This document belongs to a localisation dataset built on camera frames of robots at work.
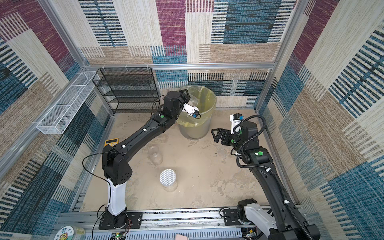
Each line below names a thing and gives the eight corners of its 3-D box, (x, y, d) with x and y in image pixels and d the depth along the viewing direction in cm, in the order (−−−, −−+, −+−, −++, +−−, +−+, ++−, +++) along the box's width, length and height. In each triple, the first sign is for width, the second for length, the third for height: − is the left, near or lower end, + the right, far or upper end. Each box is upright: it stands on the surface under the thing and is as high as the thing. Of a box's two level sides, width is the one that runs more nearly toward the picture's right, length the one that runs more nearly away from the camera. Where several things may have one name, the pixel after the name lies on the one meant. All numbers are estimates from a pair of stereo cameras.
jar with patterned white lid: (162, 191, 84) (158, 184, 74) (164, 177, 89) (160, 168, 79) (177, 191, 83) (174, 184, 74) (178, 177, 89) (176, 168, 79)
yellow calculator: (105, 147, 103) (104, 145, 101) (107, 142, 106) (105, 140, 104) (118, 145, 104) (116, 143, 102) (119, 140, 107) (117, 138, 105)
